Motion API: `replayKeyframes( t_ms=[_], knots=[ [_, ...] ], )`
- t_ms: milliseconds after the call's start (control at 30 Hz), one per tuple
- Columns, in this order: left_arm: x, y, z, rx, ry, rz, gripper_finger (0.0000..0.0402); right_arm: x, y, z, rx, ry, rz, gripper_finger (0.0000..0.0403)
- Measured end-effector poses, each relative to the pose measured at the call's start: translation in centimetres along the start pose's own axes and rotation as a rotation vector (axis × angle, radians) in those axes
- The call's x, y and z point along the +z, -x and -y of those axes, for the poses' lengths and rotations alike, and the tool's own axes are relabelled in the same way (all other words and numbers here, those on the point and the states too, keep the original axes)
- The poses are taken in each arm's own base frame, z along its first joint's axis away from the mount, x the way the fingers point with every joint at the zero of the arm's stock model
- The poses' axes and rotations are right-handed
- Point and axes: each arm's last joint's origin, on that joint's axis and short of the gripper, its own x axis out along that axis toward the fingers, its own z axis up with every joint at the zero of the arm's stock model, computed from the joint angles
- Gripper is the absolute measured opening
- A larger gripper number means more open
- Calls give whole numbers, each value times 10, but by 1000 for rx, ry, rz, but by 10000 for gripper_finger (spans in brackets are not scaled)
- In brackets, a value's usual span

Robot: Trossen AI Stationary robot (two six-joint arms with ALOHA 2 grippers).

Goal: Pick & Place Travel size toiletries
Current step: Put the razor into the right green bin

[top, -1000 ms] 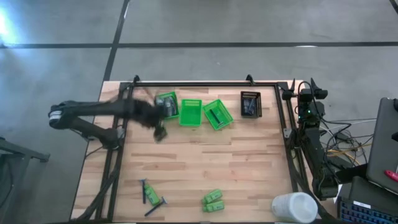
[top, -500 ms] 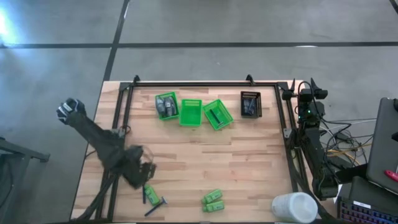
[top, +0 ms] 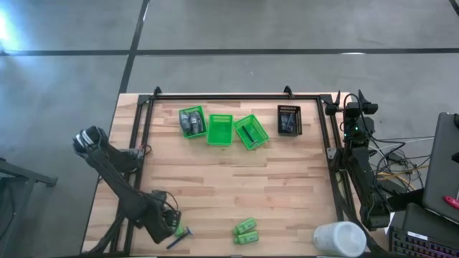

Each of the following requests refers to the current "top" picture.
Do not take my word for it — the red tool handle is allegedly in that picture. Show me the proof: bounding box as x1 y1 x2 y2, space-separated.
443 195 459 211

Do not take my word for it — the grey laptop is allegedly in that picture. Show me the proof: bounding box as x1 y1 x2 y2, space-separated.
422 112 459 225

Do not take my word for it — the black aluminium rig frame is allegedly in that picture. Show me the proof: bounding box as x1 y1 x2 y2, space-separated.
82 85 390 258

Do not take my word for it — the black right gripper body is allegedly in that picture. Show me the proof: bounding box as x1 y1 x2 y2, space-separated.
342 102 376 140

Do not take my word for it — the green plastic basket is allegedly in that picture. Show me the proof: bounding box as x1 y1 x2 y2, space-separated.
234 113 270 151
206 113 235 147
178 105 208 139

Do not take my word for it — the dark metal stand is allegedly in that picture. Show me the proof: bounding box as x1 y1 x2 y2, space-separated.
0 156 59 258

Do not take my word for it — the black flat bar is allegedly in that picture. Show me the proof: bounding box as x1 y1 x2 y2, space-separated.
387 188 425 213

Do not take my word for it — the backlit black keyboard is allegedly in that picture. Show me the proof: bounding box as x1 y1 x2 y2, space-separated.
389 226 459 258

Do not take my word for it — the black equipment case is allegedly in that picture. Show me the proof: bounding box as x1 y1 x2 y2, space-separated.
401 202 459 244

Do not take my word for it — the yellow cable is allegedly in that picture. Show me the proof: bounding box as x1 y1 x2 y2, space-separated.
376 166 430 181

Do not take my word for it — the white cylindrical container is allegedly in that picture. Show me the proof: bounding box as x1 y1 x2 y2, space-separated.
312 220 368 258

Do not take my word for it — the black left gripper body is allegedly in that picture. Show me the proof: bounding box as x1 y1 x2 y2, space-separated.
152 201 176 230

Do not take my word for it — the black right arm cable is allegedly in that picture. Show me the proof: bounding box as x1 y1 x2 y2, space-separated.
342 92 363 108

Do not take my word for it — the black plastic basket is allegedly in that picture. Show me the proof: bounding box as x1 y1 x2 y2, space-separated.
277 104 303 138

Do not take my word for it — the white paper sheet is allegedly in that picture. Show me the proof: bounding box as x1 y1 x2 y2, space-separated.
384 211 395 234

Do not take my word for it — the white cable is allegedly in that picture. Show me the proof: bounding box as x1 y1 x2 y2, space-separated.
372 136 435 144

